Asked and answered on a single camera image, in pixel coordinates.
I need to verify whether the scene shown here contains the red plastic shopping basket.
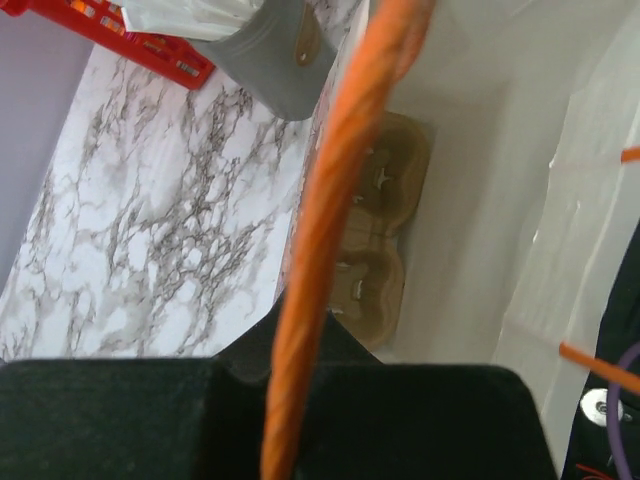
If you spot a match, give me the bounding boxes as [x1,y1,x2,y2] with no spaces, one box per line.
[1,0,215,90]

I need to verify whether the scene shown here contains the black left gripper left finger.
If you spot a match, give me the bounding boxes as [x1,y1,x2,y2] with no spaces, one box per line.
[1,358,262,479]

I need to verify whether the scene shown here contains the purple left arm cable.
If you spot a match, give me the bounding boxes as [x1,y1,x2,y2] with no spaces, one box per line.
[607,342,640,480]

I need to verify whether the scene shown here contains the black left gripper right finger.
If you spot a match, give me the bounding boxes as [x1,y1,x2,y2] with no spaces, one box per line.
[294,365,558,479]

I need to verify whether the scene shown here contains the white wrapped straws bundle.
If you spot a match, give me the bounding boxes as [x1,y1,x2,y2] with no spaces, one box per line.
[116,0,263,41]

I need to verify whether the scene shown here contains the grey straw holder cup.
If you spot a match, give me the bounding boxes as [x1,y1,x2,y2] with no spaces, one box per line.
[190,0,336,121]

